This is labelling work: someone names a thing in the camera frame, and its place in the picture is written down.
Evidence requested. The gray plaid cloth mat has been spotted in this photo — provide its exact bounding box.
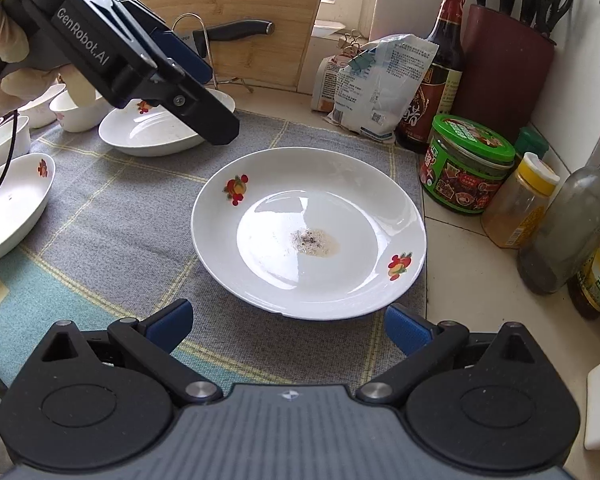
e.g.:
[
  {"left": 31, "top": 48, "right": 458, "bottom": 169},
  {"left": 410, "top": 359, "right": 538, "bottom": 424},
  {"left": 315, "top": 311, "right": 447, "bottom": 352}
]
[{"left": 0, "top": 107, "right": 428, "bottom": 411}]

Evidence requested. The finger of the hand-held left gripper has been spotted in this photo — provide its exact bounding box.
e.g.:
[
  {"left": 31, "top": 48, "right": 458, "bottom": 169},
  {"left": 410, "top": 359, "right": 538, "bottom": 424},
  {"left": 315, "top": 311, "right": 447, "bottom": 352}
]
[
  {"left": 150, "top": 29, "right": 215, "bottom": 87},
  {"left": 152, "top": 72, "right": 241, "bottom": 147}
]

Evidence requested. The metal wire rack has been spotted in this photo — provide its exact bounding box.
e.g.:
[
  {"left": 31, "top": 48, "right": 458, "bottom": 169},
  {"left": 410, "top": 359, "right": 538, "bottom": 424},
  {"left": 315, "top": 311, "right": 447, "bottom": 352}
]
[{"left": 171, "top": 14, "right": 255, "bottom": 93}]

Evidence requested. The small white dish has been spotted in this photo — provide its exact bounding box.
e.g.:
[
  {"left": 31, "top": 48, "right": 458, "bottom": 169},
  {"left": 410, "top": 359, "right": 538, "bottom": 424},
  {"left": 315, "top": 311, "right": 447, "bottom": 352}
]
[{"left": 312, "top": 20, "right": 347, "bottom": 38}]

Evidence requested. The blue binder clip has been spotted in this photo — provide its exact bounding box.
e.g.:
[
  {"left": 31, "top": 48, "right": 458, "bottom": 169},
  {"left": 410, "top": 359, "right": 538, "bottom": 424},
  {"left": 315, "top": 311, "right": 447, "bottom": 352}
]
[{"left": 337, "top": 30, "right": 381, "bottom": 72}]

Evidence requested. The white bag with blue print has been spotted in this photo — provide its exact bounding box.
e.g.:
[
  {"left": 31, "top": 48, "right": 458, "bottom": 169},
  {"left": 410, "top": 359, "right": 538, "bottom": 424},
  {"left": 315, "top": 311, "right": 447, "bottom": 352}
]
[{"left": 326, "top": 34, "right": 440, "bottom": 142}]

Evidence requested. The white fruit print plate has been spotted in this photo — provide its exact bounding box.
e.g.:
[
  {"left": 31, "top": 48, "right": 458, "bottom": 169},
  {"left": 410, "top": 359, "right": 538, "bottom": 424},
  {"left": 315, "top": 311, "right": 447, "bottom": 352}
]
[
  {"left": 98, "top": 87, "right": 237, "bottom": 157},
  {"left": 191, "top": 147, "right": 427, "bottom": 321},
  {"left": 0, "top": 153, "right": 56, "bottom": 267}
]

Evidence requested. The green lid sauce jar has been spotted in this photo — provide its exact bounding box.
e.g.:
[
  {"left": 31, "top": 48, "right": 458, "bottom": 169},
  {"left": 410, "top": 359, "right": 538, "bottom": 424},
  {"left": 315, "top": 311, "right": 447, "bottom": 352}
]
[{"left": 419, "top": 114, "right": 517, "bottom": 215}]

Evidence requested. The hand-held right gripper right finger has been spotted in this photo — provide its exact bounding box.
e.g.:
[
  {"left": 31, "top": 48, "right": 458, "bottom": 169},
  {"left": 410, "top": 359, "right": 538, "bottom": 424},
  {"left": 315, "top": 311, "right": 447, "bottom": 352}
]
[{"left": 357, "top": 305, "right": 542, "bottom": 406}]

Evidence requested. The dark soy sauce bottle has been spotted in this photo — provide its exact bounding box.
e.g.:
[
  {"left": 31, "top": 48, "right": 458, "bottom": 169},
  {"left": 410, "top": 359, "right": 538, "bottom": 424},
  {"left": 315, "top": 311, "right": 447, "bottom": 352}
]
[{"left": 395, "top": 0, "right": 468, "bottom": 155}]

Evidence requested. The person's left hand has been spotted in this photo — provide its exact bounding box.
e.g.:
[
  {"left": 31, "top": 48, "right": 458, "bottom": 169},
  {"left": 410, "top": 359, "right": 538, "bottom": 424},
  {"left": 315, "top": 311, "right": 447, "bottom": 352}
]
[{"left": 0, "top": 0, "right": 97, "bottom": 118}]

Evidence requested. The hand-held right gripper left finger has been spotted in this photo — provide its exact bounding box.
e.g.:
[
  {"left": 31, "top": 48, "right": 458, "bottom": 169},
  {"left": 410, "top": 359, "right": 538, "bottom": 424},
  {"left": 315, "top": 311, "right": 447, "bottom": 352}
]
[{"left": 34, "top": 298, "right": 223, "bottom": 407}]

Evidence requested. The white bag with red print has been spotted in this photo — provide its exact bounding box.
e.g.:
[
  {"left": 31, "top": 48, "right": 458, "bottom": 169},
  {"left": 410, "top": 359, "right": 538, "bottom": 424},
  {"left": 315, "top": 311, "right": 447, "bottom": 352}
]
[{"left": 310, "top": 55, "right": 351, "bottom": 113}]

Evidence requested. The dark red knife block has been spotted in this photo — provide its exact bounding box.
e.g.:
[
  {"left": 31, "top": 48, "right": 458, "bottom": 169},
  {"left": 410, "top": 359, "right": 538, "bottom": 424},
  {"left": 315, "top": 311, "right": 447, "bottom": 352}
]
[{"left": 450, "top": 4, "right": 557, "bottom": 143}]

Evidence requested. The yellow lid spice jar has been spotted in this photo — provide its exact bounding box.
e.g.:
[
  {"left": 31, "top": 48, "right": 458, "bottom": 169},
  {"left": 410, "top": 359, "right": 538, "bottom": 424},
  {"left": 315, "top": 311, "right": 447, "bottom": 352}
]
[{"left": 481, "top": 151, "right": 561, "bottom": 250}]

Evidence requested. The black handled kitchen knife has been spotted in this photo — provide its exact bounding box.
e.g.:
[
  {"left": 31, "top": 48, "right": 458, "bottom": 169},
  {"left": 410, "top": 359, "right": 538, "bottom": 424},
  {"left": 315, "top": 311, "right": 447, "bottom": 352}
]
[{"left": 177, "top": 20, "right": 275, "bottom": 61}]

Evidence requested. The black cable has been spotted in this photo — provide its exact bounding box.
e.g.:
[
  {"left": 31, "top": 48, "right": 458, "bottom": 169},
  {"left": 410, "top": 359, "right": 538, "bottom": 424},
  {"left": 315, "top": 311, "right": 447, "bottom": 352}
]
[{"left": 0, "top": 110, "right": 21, "bottom": 213}]

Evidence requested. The green cap bottle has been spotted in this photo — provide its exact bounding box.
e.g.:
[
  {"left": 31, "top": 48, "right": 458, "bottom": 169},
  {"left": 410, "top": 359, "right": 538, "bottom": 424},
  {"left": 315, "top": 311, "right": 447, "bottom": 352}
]
[{"left": 514, "top": 127, "right": 550, "bottom": 161}]

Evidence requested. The clear glass bottle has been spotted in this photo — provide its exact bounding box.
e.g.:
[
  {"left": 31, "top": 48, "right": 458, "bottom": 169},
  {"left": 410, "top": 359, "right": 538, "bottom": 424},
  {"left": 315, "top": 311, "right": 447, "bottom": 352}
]
[{"left": 517, "top": 140, "right": 600, "bottom": 296}]

